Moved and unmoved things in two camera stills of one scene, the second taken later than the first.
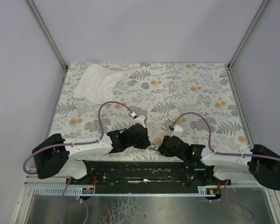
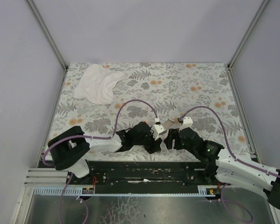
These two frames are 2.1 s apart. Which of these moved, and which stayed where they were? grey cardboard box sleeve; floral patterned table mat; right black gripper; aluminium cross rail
Moved: right black gripper
Stayed: floral patterned table mat; grey cardboard box sleeve; aluminium cross rail
